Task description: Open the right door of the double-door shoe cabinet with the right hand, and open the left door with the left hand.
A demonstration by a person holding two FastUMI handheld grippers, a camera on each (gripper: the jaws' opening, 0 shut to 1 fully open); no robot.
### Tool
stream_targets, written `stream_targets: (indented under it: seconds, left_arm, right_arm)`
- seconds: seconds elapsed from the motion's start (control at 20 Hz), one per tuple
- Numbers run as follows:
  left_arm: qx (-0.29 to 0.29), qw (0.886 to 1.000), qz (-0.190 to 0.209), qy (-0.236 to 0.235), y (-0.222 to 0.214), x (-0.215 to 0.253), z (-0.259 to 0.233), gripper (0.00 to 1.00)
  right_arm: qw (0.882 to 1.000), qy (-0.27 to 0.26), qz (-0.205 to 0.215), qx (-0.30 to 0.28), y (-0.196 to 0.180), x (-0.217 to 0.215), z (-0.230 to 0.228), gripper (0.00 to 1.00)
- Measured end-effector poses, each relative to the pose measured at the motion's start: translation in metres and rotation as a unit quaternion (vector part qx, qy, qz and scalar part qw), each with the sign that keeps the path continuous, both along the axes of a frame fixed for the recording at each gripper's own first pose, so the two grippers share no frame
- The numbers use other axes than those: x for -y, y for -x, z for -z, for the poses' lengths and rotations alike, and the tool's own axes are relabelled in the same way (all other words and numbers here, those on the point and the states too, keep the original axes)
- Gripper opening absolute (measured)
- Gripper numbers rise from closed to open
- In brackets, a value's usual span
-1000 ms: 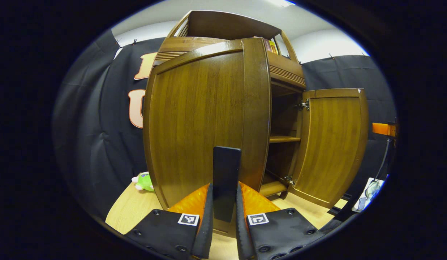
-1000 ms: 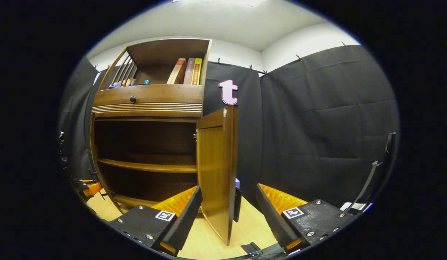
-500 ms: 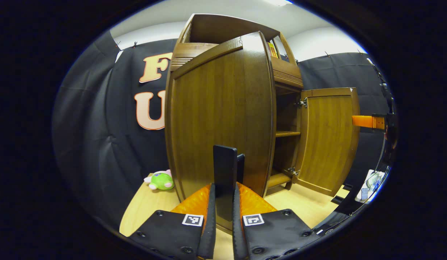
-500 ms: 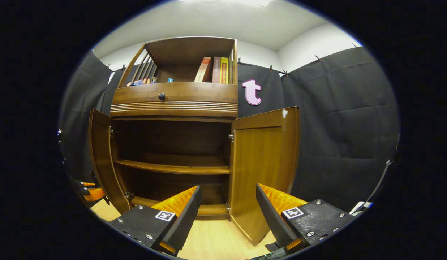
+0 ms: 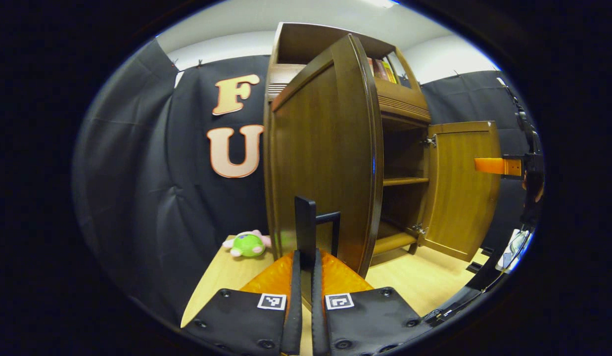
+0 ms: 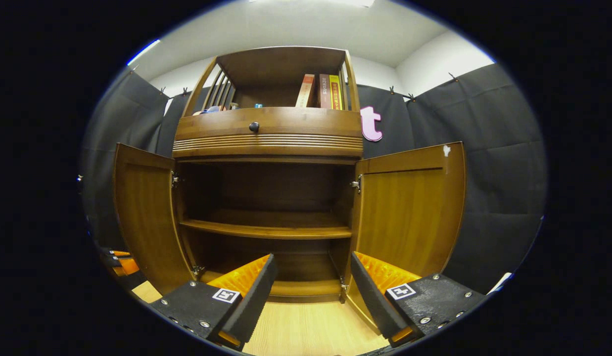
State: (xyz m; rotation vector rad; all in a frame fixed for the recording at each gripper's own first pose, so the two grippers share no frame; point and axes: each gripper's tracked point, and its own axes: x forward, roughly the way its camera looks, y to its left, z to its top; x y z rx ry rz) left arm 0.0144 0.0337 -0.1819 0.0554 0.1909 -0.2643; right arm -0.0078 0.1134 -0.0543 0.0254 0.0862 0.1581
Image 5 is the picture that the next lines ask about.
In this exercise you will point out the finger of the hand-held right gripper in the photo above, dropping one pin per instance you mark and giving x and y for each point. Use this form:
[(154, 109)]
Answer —
[(496, 166)]

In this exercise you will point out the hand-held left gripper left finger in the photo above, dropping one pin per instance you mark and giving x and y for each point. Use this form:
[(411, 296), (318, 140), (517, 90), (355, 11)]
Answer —
[(246, 321)]

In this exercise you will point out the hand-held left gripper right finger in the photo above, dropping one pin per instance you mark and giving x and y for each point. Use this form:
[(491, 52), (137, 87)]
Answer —
[(370, 316)]

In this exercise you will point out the wooden shoe cabinet door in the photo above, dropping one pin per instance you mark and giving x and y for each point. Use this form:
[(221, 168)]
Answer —
[(325, 148), (459, 188)]

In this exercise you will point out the wooden double-door shoe cabinet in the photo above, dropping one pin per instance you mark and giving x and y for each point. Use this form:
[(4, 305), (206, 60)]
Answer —
[(306, 42)]

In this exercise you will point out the green and pink plush toy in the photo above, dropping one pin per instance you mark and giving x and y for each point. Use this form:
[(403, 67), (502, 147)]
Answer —
[(249, 244)]

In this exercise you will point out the yellow book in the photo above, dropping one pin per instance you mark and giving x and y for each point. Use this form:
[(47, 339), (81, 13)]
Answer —
[(390, 71)]

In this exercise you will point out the tan book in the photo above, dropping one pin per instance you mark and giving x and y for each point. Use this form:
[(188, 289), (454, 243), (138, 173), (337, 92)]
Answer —
[(370, 66)]

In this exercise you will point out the black backdrop cloth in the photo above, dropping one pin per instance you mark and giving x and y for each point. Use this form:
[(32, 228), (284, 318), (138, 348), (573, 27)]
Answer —
[(137, 173)]

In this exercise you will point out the long ceiling light panel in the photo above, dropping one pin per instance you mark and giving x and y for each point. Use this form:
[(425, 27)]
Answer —
[(385, 2)]

